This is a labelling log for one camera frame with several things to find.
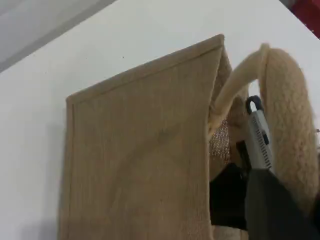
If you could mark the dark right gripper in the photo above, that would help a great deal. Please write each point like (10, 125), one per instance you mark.
(272, 212)

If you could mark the brown jute bag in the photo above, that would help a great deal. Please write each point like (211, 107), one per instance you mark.
(137, 150)

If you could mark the red background object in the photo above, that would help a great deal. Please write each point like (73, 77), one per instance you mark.
(306, 12)

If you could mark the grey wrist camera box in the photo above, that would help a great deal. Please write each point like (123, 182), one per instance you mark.
(260, 140)

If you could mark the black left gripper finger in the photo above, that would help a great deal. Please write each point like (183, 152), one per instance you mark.
(228, 197)

